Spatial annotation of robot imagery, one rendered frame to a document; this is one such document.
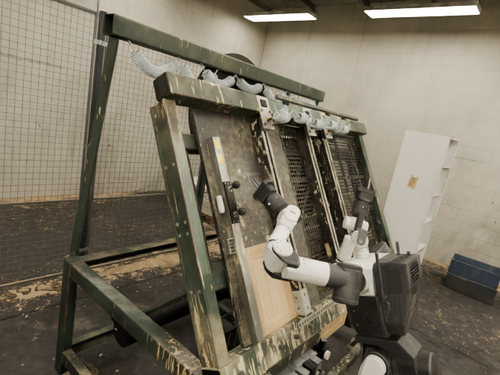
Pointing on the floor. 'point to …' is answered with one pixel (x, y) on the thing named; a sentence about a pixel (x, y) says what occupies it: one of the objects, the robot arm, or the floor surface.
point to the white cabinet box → (418, 189)
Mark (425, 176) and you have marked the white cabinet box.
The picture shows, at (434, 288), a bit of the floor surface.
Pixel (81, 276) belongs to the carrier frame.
